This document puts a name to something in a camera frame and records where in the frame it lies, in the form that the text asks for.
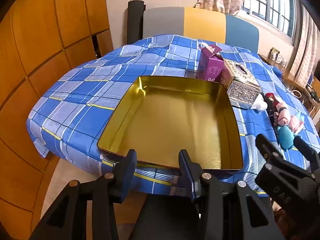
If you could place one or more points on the dark elongated object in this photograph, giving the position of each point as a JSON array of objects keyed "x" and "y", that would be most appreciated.
[{"x": 312, "y": 91}]

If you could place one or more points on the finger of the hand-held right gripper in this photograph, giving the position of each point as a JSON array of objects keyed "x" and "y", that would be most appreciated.
[
  {"x": 268, "y": 148},
  {"x": 308, "y": 156}
]

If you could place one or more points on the blue chair back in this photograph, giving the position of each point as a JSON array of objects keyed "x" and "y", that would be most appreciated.
[{"x": 311, "y": 78}]

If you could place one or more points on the silver embossed tissue box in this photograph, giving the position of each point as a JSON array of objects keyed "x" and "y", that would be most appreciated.
[{"x": 240, "y": 90}]

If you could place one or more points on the window with grille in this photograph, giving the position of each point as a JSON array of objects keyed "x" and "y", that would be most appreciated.
[{"x": 272, "y": 5}]

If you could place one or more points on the wooden side desk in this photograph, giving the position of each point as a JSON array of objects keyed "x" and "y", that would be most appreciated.
[{"x": 292, "y": 78}]

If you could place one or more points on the clear plastic bag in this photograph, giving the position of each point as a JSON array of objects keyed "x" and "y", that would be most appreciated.
[{"x": 260, "y": 105}]

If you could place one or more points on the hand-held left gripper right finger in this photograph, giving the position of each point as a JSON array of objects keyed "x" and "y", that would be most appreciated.
[{"x": 186, "y": 172}]

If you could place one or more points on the grey yellow blue sofa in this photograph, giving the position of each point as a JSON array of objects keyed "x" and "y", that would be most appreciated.
[{"x": 202, "y": 22}]

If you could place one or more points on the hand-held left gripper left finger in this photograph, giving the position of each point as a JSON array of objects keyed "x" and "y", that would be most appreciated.
[{"x": 128, "y": 170}]

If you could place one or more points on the blue plaid tablecloth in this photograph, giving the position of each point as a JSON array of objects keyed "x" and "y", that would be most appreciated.
[{"x": 82, "y": 110}]

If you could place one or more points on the gold tin tray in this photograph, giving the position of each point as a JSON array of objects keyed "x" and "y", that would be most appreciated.
[{"x": 170, "y": 120}]

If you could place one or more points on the black rolled mat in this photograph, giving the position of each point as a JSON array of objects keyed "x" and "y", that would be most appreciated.
[{"x": 135, "y": 22}]

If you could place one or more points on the beige striped curtain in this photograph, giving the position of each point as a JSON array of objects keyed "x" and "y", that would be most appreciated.
[{"x": 307, "y": 50}]

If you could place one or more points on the purple carton box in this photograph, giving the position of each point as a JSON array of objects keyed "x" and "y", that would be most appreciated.
[{"x": 210, "y": 67}]

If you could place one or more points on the pink plush toy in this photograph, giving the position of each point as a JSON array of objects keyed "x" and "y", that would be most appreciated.
[{"x": 291, "y": 121}]

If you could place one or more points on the wooden wardrobe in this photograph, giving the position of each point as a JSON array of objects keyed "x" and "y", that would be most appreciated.
[{"x": 37, "y": 42}]

